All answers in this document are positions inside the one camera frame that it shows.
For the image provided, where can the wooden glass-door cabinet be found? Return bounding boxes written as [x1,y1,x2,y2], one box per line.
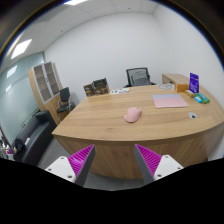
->
[28,62,66,124]

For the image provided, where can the grey mesh office chair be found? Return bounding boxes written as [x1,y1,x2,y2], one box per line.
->
[126,67,154,87]

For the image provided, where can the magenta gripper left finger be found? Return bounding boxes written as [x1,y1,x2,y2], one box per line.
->
[46,145,95,187]

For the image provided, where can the orange box on desk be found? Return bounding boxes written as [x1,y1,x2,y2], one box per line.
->
[176,84,189,92]

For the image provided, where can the pink computer mouse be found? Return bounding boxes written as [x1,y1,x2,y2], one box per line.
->
[124,107,142,123]

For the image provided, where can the brown box on desk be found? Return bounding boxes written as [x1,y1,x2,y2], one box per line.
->
[83,83,95,97]

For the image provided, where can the wooden side cabinet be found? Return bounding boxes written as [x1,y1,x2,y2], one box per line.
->
[162,73,189,85]

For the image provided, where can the black visitor chair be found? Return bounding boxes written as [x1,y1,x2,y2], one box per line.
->
[57,87,76,115]

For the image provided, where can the pink mouse pad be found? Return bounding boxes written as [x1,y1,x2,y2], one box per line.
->
[152,94,188,109]

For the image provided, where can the dark box on desk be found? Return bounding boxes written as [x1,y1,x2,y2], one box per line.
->
[93,78,109,95]

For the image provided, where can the white paper leaflet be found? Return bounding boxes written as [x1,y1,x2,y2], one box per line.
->
[110,88,129,95]

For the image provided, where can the green pack on desk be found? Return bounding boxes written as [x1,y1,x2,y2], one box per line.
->
[197,93,210,104]

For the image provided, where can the yellow pack on desk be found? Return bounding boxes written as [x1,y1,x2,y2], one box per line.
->
[184,90,195,98]

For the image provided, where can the desk cable grommet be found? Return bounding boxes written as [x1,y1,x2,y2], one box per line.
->
[188,112,197,119]

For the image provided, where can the black leather sofa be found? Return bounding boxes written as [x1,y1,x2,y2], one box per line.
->
[13,110,56,166]

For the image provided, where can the wooden office desk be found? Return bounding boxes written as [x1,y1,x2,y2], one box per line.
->
[51,83,224,180]

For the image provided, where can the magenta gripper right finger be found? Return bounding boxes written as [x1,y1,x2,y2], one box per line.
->
[134,144,183,185]

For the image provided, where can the blue pack on desk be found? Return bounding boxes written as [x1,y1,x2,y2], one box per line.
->
[194,97,202,103]

